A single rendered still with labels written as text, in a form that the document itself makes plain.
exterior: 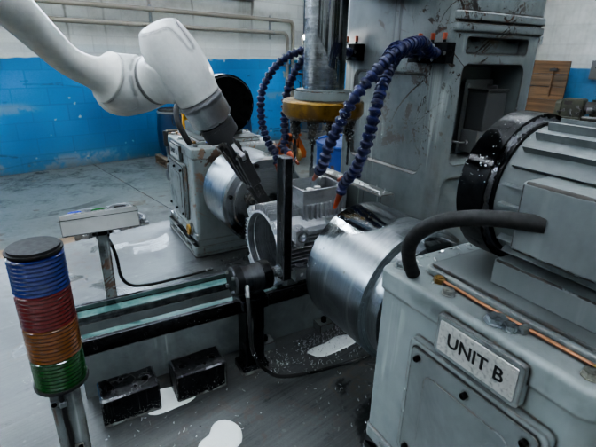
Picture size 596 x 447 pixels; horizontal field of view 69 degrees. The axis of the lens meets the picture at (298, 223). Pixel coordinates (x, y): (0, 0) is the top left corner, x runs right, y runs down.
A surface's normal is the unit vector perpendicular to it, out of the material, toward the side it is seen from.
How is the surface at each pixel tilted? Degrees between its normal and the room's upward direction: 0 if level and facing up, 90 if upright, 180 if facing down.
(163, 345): 90
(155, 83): 115
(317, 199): 90
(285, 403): 0
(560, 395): 90
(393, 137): 90
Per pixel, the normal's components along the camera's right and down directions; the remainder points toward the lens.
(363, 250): -0.58, -0.57
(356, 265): -0.72, -0.36
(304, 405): 0.02, -0.93
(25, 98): 0.65, 0.29
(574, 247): -0.87, 0.16
